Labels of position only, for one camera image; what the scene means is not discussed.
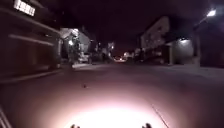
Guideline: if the parked car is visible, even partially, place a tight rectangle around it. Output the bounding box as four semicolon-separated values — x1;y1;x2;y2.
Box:
77;52;91;64

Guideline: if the dark asphalt road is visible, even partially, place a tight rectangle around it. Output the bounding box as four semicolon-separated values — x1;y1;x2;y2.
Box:
0;62;224;128

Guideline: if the tree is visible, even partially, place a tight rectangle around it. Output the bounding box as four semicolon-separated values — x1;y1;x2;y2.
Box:
67;28;82;65

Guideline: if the pale gabled building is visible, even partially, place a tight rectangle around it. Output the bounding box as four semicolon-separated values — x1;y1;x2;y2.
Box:
139;16;172;62

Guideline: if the dark building with lit sign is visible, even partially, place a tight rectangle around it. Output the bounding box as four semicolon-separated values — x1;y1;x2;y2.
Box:
0;0;63;80

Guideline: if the dark building with lamp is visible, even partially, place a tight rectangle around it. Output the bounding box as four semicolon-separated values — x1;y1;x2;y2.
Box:
169;7;224;69

